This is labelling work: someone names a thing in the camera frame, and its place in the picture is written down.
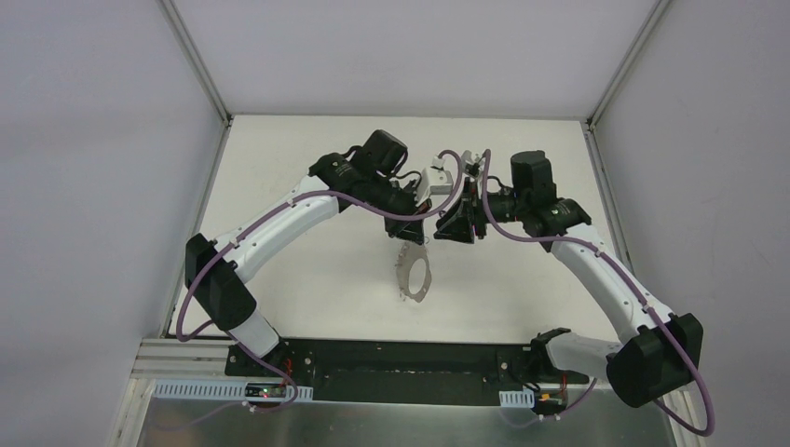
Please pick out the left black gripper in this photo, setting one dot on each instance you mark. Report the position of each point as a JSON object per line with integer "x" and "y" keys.
{"x": 402, "y": 216}

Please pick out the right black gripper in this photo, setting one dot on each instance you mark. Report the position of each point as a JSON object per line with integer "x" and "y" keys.
{"x": 470, "y": 211}

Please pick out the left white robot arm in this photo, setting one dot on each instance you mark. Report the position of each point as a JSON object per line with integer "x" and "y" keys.
{"x": 217, "y": 270}

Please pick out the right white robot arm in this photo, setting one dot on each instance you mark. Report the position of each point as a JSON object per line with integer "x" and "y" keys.
{"x": 656, "y": 350}

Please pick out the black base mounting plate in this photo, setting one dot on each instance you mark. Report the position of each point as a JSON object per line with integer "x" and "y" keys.
{"x": 406, "y": 372}

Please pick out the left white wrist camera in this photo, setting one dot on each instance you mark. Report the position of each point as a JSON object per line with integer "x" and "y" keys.
{"x": 435, "y": 179}

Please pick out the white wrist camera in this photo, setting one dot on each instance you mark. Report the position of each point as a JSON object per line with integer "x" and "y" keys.
{"x": 473, "y": 165}
{"x": 435, "y": 179}

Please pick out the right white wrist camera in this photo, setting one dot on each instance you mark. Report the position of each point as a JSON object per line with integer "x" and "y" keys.
{"x": 473, "y": 165}

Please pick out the right white cable duct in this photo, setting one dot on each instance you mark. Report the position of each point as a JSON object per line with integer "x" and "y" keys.
{"x": 523, "y": 398}

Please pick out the white cable duct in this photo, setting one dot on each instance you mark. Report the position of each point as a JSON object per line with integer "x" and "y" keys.
{"x": 255, "y": 391}
{"x": 523, "y": 398}

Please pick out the left white cable duct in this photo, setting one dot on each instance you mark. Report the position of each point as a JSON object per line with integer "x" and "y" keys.
{"x": 255, "y": 391}

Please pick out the aluminium frame rail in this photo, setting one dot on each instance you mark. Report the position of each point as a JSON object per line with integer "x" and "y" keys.
{"x": 169, "y": 358}

